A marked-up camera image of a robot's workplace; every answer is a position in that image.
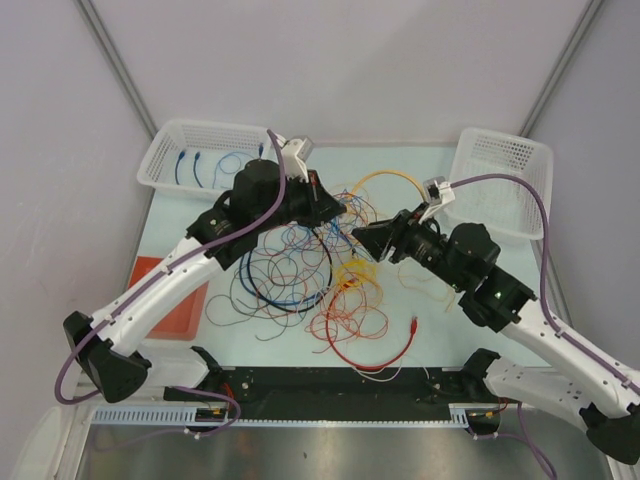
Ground thin white wire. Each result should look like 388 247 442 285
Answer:
349 344 431 386

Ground thin blue wire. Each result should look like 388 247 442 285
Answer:
214 152 259 191

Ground orange plastic bin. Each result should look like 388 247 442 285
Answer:
128 256 208 341

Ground thick black cable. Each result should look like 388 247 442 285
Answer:
247 224 334 315

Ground aluminium frame post left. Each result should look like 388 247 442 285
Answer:
72 0 158 140

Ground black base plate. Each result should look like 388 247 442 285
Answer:
163 366 521 422

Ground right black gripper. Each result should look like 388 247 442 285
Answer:
350 202 466 291

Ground aluminium frame post right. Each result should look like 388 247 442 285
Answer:
518 0 609 138

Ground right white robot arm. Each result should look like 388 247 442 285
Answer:
353 210 639 465

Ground white mesh basket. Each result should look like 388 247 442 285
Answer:
137 119 275 200
445 127 554 243

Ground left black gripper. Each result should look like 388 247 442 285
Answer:
253 169 344 233

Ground yellow wire bundle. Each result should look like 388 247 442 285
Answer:
332 257 379 296

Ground aluminium frame post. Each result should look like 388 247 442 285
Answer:
72 0 158 140
518 0 609 138

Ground white slotted cable duct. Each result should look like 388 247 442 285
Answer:
92 404 471 429

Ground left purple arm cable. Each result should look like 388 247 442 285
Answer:
54 128 289 405

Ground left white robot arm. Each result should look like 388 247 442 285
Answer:
63 160 346 403

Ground right white mesh basket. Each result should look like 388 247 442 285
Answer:
445 127 554 243

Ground thin orange wire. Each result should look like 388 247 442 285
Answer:
299 189 456 356

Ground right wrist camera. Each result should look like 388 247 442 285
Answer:
419 176 455 224

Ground left white mesh basket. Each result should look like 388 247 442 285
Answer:
137 119 275 200

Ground thick red cable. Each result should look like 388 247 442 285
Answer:
325 287 420 372

